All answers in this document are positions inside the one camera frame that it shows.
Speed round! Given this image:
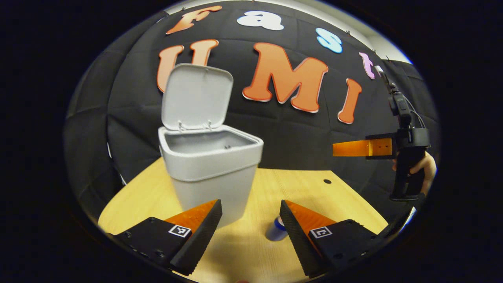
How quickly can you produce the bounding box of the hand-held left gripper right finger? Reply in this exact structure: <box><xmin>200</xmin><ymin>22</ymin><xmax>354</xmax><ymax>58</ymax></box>
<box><xmin>279</xmin><ymin>199</ymin><xmax>393</xmax><ymax>279</ymax></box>

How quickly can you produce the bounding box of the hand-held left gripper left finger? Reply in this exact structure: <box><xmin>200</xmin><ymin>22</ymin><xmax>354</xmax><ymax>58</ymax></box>
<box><xmin>106</xmin><ymin>199</ymin><xmax>223</xmax><ymax>276</ymax></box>

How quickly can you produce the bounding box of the white desktop garbage bin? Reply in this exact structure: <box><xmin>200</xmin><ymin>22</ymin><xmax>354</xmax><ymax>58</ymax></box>
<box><xmin>158</xmin><ymin>63</ymin><xmax>264</xmax><ymax>228</ymax></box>

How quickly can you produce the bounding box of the wooden desktop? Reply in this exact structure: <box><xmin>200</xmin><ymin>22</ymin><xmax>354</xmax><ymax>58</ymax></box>
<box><xmin>97</xmin><ymin>157</ymin><xmax>389</xmax><ymax>283</ymax></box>

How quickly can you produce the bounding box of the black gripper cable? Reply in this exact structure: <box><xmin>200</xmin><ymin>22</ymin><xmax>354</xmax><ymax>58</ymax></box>
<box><xmin>404</xmin><ymin>96</ymin><xmax>427</xmax><ymax>130</ymax></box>

